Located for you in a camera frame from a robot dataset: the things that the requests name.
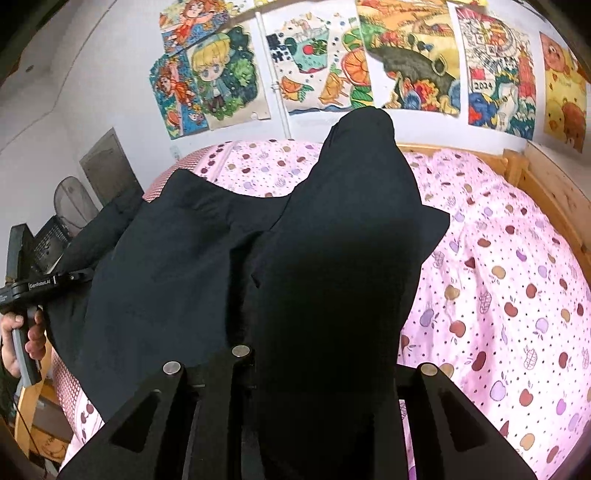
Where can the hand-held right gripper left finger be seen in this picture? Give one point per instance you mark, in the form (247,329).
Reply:
(226,383)

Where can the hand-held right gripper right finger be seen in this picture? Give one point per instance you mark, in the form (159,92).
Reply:
(434,401)

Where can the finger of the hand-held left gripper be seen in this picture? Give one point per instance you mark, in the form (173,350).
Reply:
(81,276)

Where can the black jacket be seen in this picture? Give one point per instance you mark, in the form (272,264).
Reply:
(323,277)

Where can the person's left hand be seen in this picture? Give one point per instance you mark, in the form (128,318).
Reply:
(36,337)

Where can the black crate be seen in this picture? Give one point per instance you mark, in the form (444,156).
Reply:
(53,240)

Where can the grey electric fan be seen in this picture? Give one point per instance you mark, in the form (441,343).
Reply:
(74,201)

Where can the pink apple-print bed sheet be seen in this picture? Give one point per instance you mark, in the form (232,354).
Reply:
(498,300)

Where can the wooden chair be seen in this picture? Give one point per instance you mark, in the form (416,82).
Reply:
(44,429)

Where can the mermaid cartoon poster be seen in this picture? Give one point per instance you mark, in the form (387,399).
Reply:
(173,99)

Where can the blond child cartoon poster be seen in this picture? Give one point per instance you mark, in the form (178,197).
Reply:
(221,74)

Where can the orange-haired girl poster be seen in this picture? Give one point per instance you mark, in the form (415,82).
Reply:
(198,21)

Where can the yellow bear poster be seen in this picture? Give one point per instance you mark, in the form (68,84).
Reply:
(565,97)

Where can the dragon drawing poster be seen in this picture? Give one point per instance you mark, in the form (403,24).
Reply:
(501,74)

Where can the orange landscape poster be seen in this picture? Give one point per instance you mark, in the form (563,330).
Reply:
(406,55)

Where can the grey wall panel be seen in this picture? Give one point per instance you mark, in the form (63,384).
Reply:
(108,161)

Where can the wooden bed frame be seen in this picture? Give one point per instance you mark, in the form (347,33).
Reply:
(549,180)

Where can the white wall pipe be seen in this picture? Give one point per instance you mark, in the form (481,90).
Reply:
(277,92)

